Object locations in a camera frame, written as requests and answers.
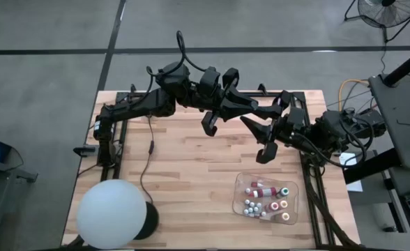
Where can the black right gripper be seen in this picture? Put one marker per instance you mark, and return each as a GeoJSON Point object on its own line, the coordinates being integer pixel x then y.
{"type": "Point", "coordinates": [292, 122]}

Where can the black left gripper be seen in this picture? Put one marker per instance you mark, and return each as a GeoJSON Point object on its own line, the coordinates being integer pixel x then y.
{"type": "Point", "coordinates": [208, 94]}

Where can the clear plastic bin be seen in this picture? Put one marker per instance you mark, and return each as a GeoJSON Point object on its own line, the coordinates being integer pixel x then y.
{"type": "Point", "coordinates": [240, 181]}

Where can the red food coloring bottle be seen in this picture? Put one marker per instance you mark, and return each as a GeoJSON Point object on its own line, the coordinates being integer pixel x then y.
{"type": "Point", "coordinates": [266, 192]}
{"type": "Point", "coordinates": [273, 206]}

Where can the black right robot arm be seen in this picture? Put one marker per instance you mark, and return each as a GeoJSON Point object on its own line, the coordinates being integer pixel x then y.
{"type": "Point", "coordinates": [330, 132]}

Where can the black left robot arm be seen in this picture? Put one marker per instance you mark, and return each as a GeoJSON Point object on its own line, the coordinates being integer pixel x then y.
{"type": "Point", "coordinates": [138, 104]}

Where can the white paper sheet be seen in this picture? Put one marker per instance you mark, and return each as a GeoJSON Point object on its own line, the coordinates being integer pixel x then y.
{"type": "Point", "coordinates": [351, 164]}

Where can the black side table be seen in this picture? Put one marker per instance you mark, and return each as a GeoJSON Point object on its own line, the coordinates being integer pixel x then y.
{"type": "Point", "coordinates": [400, 115]}

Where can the black lamp base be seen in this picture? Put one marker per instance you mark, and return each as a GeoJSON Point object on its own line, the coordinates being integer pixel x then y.
{"type": "Point", "coordinates": [151, 221]}

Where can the black stand pole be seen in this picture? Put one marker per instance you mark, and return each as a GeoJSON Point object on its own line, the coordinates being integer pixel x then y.
{"type": "Point", "coordinates": [405, 66]}

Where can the black floor fan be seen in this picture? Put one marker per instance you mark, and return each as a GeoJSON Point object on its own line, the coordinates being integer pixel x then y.
{"type": "Point", "coordinates": [386, 14]}

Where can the white globe lamp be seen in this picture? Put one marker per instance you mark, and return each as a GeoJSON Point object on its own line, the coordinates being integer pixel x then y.
{"type": "Point", "coordinates": [111, 214]}

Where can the grey equipment cart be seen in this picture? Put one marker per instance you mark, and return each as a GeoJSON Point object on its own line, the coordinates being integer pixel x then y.
{"type": "Point", "coordinates": [9, 171]}

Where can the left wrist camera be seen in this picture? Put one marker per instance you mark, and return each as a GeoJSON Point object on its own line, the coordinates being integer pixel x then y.
{"type": "Point", "coordinates": [210, 123]}

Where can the black aluminium table frame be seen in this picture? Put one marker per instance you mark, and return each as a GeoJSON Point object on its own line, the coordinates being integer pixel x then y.
{"type": "Point", "coordinates": [299, 96]}

